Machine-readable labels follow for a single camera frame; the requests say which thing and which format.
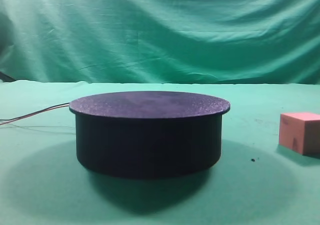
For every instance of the pink cube-shaped block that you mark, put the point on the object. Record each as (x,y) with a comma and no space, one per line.
(300,132)

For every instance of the black round turntable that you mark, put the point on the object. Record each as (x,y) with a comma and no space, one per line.
(148,134)

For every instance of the green backdrop cloth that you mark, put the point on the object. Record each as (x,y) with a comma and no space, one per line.
(161,41)

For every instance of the green table cloth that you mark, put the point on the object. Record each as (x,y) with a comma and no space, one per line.
(255,182)

